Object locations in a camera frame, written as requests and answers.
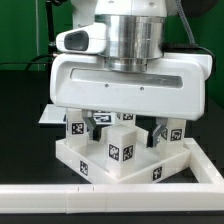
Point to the white L-shaped obstacle fence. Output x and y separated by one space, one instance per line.
187 182

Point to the white base tag plate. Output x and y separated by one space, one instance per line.
56 115

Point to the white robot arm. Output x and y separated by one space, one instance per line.
118 62

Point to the white square table top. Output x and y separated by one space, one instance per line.
89 161

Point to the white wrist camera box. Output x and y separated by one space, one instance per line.
90 39

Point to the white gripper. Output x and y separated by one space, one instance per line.
172 87

